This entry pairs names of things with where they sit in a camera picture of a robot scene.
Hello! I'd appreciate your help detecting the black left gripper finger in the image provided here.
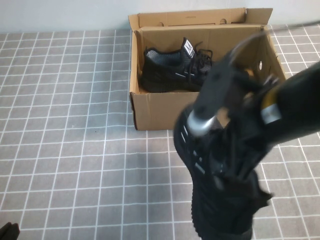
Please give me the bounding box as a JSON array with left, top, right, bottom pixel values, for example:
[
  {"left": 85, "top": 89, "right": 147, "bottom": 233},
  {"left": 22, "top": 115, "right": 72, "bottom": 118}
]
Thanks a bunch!
[
  {"left": 9, "top": 222, "right": 20, "bottom": 240},
  {"left": 0, "top": 221, "right": 12, "bottom": 240}
]

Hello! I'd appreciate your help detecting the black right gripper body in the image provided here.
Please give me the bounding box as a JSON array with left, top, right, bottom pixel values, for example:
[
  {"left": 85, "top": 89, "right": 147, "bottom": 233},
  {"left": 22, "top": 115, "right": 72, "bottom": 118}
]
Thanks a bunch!
[{"left": 217, "top": 99, "right": 270, "bottom": 176}]

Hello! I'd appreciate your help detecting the black sneaker with white tongue label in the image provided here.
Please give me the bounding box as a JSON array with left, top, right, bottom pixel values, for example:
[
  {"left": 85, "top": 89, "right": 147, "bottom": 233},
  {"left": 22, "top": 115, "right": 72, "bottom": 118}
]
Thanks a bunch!
[
  {"left": 173, "top": 107, "right": 274, "bottom": 240},
  {"left": 141, "top": 36, "right": 216, "bottom": 93}
]

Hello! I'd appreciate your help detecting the brown cardboard shoe box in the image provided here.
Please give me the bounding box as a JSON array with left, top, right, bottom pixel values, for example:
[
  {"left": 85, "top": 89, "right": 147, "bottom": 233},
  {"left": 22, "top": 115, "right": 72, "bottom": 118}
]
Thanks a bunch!
[{"left": 127, "top": 7, "right": 288, "bottom": 131}]

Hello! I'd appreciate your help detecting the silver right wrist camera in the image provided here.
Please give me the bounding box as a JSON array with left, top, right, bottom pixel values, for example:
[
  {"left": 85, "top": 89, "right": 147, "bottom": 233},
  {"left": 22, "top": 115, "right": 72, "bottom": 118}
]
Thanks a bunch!
[{"left": 187, "top": 56, "right": 252, "bottom": 138}]

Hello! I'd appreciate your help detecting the thin grey camera cable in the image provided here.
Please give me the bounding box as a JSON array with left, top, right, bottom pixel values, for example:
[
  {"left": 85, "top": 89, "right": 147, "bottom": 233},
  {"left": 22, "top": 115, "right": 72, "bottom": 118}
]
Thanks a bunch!
[{"left": 230, "top": 31, "right": 268, "bottom": 68}]

